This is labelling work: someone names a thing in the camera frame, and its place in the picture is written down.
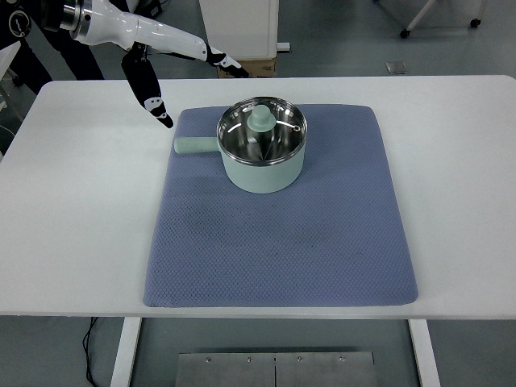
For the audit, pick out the white table leg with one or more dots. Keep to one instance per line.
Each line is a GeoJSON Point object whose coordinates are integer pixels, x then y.
{"type": "Point", "coordinates": [125, 354]}
{"type": "Point", "coordinates": [425, 359]}

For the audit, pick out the grey floor outlet plate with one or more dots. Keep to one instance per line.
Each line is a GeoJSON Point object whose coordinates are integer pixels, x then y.
{"type": "Point", "coordinates": [396, 67]}

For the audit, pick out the white floor foot bar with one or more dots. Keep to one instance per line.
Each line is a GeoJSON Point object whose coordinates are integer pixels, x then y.
{"type": "Point", "coordinates": [284, 47]}

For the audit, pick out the white pedestal cabinet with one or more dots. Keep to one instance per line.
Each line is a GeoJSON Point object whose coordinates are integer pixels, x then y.
{"type": "Point", "coordinates": [242, 24]}

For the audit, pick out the brown cardboard box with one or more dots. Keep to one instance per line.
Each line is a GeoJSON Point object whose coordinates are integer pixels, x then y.
{"type": "Point", "coordinates": [262, 68]}

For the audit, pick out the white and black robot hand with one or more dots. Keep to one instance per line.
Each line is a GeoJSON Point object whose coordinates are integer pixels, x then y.
{"type": "Point", "coordinates": [161, 34]}

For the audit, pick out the blue textured mat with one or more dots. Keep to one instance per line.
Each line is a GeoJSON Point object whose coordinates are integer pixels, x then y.
{"type": "Point", "coordinates": [282, 262]}

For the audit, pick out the black device on floor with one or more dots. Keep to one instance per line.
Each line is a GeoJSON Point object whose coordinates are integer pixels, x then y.
{"type": "Point", "coordinates": [153, 6]}

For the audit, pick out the glass lid with green knob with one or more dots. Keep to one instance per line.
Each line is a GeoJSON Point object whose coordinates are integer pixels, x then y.
{"type": "Point", "coordinates": [284, 139]}

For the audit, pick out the white frame with caster wheels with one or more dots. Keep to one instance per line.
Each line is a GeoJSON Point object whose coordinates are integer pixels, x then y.
{"type": "Point", "coordinates": [419, 12]}

